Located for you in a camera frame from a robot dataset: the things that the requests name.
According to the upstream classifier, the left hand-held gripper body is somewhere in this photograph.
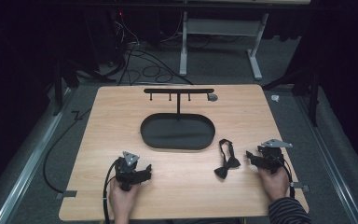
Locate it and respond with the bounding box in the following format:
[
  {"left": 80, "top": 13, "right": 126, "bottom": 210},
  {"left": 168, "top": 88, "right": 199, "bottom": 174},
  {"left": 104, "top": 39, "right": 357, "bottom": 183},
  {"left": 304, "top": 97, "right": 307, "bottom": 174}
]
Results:
[{"left": 114, "top": 150, "right": 147, "bottom": 191}]

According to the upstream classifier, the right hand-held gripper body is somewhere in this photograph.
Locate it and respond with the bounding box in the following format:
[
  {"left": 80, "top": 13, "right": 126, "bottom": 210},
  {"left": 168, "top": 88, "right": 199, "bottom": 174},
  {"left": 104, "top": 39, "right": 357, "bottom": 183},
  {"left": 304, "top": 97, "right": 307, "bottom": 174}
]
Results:
[{"left": 256, "top": 138, "right": 294, "bottom": 175}]

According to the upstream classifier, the person's right hand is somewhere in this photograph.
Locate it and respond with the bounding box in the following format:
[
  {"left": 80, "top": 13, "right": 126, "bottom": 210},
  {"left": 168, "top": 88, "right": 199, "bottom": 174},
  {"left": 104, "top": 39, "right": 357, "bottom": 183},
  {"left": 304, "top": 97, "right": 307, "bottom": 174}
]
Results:
[{"left": 257, "top": 166, "right": 291, "bottom": 203}]

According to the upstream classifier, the person's left hand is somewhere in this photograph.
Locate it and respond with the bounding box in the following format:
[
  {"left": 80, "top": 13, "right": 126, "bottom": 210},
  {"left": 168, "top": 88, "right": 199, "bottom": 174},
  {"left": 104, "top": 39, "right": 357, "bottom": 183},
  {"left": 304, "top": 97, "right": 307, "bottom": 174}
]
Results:
[{"left": 108, "top": 178, "right": 142, "bottom": 218}]

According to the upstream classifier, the black bow tie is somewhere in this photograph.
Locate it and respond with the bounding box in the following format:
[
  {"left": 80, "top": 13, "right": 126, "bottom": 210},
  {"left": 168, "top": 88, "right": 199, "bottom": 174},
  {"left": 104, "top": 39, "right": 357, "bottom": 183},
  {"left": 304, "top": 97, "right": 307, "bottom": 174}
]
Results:
[{"left": 213, "top": 138, "right": 242, "bottom": 180}]

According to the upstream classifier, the grey tape strip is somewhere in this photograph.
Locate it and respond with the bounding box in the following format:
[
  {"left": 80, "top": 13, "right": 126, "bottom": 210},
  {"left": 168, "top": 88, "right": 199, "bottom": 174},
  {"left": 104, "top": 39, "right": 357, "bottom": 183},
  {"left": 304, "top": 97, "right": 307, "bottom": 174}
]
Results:
[
  {"left": 55, "top": 189, "right": 78, "bottom": 201},
  {"left": 290, "top": 182, "right": 311, "bottom": 192}
]

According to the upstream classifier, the black hanger stand oval tray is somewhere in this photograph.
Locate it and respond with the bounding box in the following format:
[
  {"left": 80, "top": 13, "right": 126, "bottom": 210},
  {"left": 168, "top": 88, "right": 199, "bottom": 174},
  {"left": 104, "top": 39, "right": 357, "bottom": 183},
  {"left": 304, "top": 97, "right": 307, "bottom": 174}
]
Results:
[{"left": 140, "top": 88, "right": 216, "bottom": 151}]

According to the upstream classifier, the black metal stand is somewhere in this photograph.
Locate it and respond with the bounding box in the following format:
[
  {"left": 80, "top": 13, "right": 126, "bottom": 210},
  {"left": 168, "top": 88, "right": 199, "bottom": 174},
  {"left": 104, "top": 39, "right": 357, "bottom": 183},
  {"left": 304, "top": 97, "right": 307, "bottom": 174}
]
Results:
[
  {"left": 261, "top": 66, "right": 322, "bottom": 128},
  {"left": 51, "top": 58, "right": 117, "bottom": 118}
]

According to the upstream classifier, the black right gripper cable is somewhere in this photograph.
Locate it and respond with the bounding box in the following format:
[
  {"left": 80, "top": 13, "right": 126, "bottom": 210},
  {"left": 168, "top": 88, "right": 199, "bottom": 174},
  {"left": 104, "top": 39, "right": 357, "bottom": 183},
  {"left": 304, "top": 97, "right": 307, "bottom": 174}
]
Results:
[{"left": 278, "top": 154, "right": 296, "bottom": 200}]

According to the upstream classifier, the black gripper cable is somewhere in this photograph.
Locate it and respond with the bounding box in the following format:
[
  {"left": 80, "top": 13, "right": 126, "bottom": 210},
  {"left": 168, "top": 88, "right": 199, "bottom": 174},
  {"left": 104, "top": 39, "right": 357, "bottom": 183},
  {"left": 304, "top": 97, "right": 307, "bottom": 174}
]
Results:
[
  {"left": 102, "top": 158, "right": 121, "bottom": 224},
  {"left": 278, "top": 154, "right": 296, "bottom": 200}
]

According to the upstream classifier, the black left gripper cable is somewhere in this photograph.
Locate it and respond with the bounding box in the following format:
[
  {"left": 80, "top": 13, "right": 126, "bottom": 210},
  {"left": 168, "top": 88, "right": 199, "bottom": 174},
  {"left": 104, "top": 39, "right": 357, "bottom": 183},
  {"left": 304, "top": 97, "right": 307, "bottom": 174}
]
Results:
[{"left": 102, "top": 158, "right": 121, "bottom": 224}]

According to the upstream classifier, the silver metal floor rail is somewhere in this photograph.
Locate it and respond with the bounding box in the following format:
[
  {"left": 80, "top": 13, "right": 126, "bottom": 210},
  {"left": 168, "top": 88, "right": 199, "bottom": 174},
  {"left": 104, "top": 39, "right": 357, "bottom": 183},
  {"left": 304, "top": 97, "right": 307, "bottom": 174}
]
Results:
[
  {"left": 0, "top": 88, "right": 73, "bottom": 224},
  {"left": 294, "top": 94, "right": 358, "bottom": 224}
]

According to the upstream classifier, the long black floor cable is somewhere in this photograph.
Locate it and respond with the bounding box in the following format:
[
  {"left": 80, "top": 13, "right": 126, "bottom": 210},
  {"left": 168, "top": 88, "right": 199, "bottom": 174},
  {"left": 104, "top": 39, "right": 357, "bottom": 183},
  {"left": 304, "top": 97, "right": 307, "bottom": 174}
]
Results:
[{"left": 42, "top": 106, "right": 93, "bottom": 194}]

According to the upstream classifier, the tangle of black floor cables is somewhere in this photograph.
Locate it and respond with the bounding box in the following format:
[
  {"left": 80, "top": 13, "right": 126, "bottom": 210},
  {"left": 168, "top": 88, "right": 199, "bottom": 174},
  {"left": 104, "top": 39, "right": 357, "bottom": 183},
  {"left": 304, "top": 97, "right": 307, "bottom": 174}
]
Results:
[{"left": 106, "top": 12, "right": 195, "bottom": 87}]

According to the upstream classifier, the white metal desk frame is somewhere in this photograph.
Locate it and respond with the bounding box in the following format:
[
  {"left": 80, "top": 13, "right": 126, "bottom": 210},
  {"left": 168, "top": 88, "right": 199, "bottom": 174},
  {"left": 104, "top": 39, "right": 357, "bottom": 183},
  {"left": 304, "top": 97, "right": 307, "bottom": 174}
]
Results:
[{"left": 179, "top": 11, "right": 270, "bottom": 81}]

